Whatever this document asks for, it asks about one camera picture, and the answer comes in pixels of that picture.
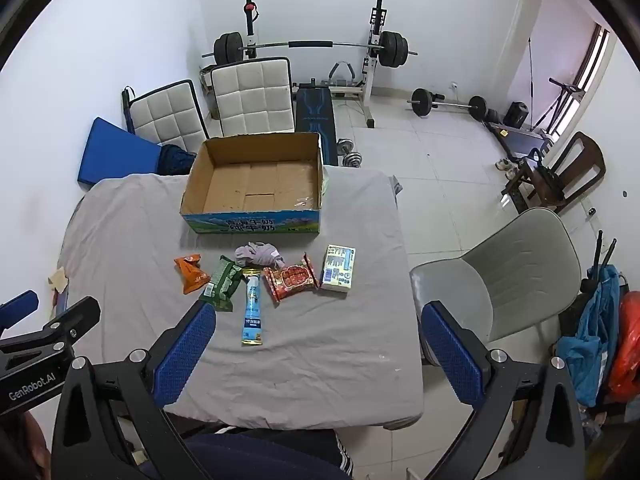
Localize orange bag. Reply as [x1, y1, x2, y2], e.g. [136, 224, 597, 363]
[607, 291, 640, 403]

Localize red snack packet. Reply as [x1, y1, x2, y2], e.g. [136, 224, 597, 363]
[262, 252, 320, 303]

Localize grey plastic chair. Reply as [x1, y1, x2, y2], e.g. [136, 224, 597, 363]
[410, 207, 583, 361]

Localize dark wooden chair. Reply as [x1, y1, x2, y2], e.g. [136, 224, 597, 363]
[501, 131, 607, 213]

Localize black speaker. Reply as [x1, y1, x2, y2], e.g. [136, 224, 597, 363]
[502, 101, 529, 127]

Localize white barbell rack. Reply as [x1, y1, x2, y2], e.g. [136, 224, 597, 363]
[244, 0, 388, 128]

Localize blue foam mat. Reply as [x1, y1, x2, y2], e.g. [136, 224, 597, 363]
[76, 117, 163, 192]

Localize green snack packet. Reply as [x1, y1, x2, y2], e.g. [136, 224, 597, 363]
[199, 256, 244, 312]

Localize black blue bar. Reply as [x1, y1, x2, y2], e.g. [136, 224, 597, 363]
[121, 88, 137, 133]

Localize dark blue cloth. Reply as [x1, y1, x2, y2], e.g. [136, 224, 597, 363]
[157, 144, 197, 177]

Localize barbell with black plates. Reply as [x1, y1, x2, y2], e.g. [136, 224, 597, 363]
[202, 31, 418, 67]

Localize person's dark trousers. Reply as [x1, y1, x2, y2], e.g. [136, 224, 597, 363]
[135, 425, 356, 480]

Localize large white padded chair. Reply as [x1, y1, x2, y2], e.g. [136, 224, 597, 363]
[210, 57, 296, 137]

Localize white blue tissue pack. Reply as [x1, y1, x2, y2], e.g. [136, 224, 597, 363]
[319, 245, 357, 293]

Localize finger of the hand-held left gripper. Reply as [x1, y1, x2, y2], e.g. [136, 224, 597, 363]
[0, 291, 39, 333]
[0, 296, 101, 356]

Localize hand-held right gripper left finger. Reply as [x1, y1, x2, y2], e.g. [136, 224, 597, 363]
[51, 301, 217, 480]

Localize brown framed window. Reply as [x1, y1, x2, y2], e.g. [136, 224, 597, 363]
[562, 22, 612, 136]

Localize black treadmill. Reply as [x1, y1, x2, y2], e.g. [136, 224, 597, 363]
[487, 77, 583, 158]

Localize long light blue packet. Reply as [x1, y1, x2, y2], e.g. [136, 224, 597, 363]
[241, 267, 264, 347]

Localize small white padded chair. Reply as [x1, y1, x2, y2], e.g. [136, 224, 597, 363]
[129, 79, 210, 153]

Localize orange snack packet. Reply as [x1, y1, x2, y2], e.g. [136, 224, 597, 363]
[173, 254, 211, 295]

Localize black folded tripod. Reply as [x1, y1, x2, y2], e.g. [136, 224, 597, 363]
[580, 230, 617, 293]

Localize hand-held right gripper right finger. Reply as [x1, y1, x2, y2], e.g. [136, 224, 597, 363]
[421, 301, 586, 480]

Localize short barbell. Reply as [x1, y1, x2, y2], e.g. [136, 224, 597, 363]
[406, 88, 488, 122]

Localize blue jacket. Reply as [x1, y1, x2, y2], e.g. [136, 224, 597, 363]
[555, 265, 623, 408]

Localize grey exercise handle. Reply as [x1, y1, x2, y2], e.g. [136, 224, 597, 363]
[327, 60, 358, 86]

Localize black blue weight bench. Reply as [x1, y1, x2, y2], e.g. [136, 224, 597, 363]
[294, 80, 340, 167]

